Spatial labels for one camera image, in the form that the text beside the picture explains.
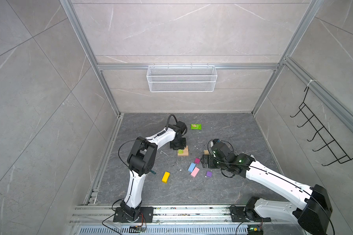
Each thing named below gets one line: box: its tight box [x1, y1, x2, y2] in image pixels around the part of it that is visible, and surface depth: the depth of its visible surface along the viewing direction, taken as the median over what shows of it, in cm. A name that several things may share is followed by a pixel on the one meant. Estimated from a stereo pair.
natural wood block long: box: [177, 145, 189, 157], surface depth 97 cm
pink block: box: [190, 166, 201, 178], surface depth 90 cm
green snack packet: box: [190, 123, 202, 130], surface depth 113 cm
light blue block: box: [187, 162, 197, 173], surface depth 91 cm
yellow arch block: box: [161, 171, 171, 184], surface depth 85 cm
